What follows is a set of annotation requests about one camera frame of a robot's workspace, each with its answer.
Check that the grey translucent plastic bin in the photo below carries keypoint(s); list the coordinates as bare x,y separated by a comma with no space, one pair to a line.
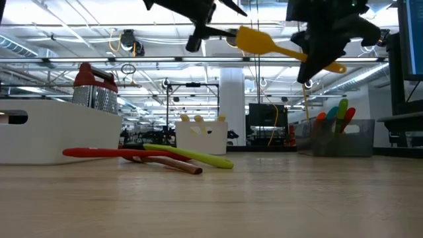
360,142

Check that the grey computer desk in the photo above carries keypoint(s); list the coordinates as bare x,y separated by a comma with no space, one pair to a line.
403,120

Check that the small green silicone spatula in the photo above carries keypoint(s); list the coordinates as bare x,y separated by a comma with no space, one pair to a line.
342,109

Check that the red silicone spoon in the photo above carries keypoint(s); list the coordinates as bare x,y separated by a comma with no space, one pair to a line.
99,152

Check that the black aluminium table frame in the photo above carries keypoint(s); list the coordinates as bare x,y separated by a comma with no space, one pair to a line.
264,148

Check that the small white plastic bin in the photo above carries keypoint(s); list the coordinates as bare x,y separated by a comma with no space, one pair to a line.
211,142

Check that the brown wooden spoon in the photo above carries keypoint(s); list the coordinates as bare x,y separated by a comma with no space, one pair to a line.
178,165

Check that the white building pillar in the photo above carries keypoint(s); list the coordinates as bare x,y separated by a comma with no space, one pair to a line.
233,105

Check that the black computer monitor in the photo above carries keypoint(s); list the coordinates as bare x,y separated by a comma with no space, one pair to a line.
413,39

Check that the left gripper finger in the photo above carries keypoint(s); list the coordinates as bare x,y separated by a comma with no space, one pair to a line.
233,6
215,32

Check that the long green silicone spoon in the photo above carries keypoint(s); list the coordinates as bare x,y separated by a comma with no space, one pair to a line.
205,158

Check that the blue silicone spatula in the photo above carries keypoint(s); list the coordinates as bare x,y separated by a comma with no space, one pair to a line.
331,112

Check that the black background screen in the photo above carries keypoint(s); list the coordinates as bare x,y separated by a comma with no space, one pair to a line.
266,115

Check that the red silicone spatula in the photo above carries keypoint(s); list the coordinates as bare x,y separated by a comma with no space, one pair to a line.
349,115

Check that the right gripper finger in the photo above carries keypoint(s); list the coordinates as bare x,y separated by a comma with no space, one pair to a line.
319,61

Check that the red and steel container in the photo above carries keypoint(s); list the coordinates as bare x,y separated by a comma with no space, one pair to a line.
96,96

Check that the black background rig frame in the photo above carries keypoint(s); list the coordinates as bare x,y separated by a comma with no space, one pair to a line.
167,109

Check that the yellow silicone spatula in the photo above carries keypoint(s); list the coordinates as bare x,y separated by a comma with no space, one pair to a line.
254,41

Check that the orange silicone spatula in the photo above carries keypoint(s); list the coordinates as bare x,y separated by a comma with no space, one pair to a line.
320,117

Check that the large white plastic bin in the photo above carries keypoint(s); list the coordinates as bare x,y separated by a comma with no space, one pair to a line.
66,132

